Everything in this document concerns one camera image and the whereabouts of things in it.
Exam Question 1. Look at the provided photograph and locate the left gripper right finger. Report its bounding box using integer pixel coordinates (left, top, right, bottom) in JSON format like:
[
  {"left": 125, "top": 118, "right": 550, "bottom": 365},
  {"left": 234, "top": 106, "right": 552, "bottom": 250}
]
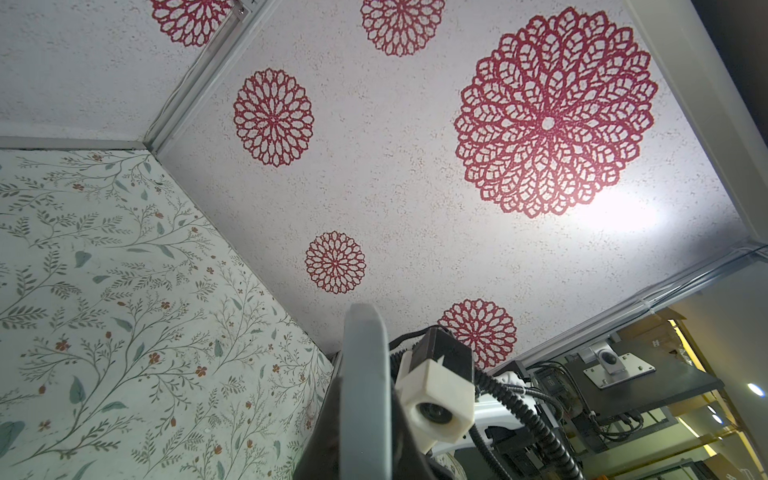
[{"left": 390, "top": 383, "right": 436, "bottom": 480}]

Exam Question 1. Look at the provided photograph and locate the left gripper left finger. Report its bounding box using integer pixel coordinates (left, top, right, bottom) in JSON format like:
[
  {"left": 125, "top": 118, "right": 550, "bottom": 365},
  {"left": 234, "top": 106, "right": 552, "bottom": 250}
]
[{"left": 292, "top": 375, "right": 343, "bottom": 480}]

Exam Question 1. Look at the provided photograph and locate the phone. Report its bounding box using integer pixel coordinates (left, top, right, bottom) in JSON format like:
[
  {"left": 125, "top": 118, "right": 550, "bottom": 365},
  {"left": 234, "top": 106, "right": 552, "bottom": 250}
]
[{"left": 339, "top": 303, "right": 393, "bottom": 479}]

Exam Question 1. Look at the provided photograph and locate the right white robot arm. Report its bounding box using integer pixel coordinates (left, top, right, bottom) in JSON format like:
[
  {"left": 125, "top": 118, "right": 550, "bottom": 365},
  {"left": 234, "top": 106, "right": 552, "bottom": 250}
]
[{"left": 430, "top": 371, "right": 584, "bottom": 479}]

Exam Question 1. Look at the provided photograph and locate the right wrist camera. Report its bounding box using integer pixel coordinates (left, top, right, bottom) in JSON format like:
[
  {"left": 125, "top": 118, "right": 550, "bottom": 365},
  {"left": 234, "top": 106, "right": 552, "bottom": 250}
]
[{"left": 390, "top": 326, "right": 475, "bottom": 454}]

